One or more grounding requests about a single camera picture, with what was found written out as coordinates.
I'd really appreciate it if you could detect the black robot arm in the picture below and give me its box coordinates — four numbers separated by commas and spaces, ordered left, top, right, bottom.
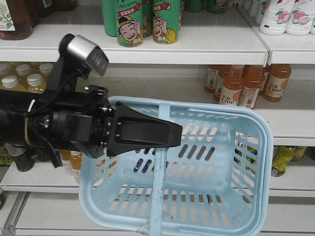
0, 86, 183, 158

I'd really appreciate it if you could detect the white top left shelf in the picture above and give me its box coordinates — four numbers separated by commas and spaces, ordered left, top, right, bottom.
0, 1, 268, 64

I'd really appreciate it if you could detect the orange tea bottle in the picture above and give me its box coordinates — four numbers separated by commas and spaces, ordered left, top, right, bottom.
263, 64, 291, 102
219, 64, 245, 106
238, 65, 263, 108

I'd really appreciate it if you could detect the white middle left shelf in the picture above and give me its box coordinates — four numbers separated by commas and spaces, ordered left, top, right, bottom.
0, 157, 79, 193

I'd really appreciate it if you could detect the light blue plastic basket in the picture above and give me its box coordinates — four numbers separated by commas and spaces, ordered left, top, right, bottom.
79, 96, 273, 236

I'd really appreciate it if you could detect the white bottom right shelf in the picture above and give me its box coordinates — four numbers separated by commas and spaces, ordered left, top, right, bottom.
259, 197, 315, 236

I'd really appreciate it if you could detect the pale green drink bottle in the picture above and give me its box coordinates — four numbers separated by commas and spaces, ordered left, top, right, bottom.
27, 73, 46, 93
0, 75, 27, 92
39, 62, 53, 75

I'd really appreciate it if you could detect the white upper right shelf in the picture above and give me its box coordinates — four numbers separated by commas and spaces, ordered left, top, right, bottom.
253, 77, 315, 147

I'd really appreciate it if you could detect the white top right shelf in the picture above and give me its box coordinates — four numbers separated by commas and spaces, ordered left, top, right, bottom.
237, 7, 315, 64

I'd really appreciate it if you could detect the green cartoon tea bottle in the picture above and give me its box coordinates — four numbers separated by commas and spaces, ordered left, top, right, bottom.
153, 0, 181, 44
114, 0, 143, 48

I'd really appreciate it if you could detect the white peach drink bottle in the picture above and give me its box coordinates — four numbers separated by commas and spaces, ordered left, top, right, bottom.
285, 0, 315, 36
260, 0, 294, 36

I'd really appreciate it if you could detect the dark tea bottle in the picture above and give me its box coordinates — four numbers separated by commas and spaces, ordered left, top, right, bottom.
4, 144, 34, 172

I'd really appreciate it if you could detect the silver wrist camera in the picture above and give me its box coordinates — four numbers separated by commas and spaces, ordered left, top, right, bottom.
59, 33, 109, 76

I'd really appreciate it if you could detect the yellow lemon tea bottle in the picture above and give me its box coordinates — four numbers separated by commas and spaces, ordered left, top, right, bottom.
291, 146, 307, 162
271, 146, 296, 177

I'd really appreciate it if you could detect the brown flower tea bottle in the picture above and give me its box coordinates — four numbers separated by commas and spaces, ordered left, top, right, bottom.
0, 0, 39, 40

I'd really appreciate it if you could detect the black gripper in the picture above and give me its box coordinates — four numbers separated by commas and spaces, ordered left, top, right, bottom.
36, 85, 183, 158

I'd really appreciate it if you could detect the orange juice bottle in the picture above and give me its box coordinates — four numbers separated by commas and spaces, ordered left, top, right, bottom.
70, 151, 82, 183

